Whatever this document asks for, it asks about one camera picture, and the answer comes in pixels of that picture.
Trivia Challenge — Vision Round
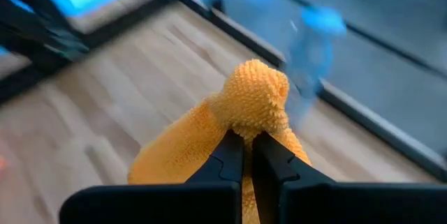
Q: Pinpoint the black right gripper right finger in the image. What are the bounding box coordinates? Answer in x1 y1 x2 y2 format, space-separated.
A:
251 132 447 224

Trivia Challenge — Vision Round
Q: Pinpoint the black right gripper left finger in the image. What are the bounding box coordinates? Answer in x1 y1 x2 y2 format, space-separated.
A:
59 131 244 224

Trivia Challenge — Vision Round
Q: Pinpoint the orange microfiber towel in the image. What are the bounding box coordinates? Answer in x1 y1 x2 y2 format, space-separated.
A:
127 59 312 224

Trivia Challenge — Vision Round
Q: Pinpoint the clear spray bottle blue cap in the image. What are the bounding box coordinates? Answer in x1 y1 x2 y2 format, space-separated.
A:
283 6 347 129

